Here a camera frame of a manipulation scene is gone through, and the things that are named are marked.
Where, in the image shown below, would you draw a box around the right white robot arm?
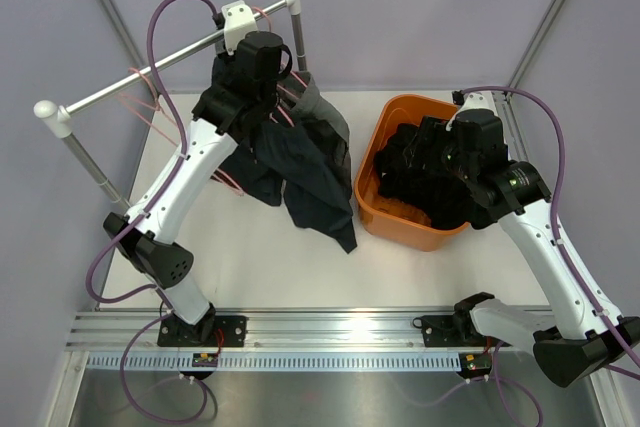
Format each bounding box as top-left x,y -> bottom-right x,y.
417,108 -> 639,387

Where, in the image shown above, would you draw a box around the pink hanger of navy shorts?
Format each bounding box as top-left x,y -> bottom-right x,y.
269,94 -> 295,127

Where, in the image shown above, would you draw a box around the pink hanger of black shorts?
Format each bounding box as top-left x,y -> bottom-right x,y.
118,65 -> 245,197

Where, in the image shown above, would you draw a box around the black shorts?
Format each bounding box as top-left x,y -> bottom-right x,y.
373,123 -> 491,230

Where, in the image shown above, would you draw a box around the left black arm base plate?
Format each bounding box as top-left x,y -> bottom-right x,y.
157,315 -> 247,348

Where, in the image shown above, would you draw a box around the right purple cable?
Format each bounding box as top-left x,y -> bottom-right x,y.
462,86 -> 640,381

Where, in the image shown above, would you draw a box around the aluminium mounting rail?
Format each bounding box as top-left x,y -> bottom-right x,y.
66,309 -> 485,351

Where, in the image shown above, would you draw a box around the white slotted cable duct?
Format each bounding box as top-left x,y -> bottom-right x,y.
87,351 -> 462,372

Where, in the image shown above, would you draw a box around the pink hanger of grey shorts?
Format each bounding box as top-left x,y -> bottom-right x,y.
251,6 -> 311,90

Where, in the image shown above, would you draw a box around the orange plastic basket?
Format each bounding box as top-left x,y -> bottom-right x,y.
354,94 -> 470,252

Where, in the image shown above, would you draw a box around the silver clothes rack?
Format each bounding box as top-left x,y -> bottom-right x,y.
32,0 -> 309,218

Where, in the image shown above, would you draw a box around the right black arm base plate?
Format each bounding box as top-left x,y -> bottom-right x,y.
413,314 -> 478,347

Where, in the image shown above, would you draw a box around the dark navy shorts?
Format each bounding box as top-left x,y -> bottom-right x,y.
212,73 -> 357,253

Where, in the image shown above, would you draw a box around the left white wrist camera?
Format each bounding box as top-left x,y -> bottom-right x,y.
215,0 -> 258,56

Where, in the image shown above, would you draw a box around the purple cable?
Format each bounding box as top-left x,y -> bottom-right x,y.
462,86 -> 640,381
85,0 -> 223,304

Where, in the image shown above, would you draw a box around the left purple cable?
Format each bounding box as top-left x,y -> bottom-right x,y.
85,0 -> 223,304

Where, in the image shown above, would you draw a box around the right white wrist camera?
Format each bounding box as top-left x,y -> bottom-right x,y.
450,90 -> 497,122

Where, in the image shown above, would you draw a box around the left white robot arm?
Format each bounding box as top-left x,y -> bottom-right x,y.
103,31 -> 292,346

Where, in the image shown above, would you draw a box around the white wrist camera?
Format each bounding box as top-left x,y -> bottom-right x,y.
450,90 -> 497,122
215,0 -> 258,56

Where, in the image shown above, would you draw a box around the grey shorts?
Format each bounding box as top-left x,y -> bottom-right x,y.
286,71 -> 351,189

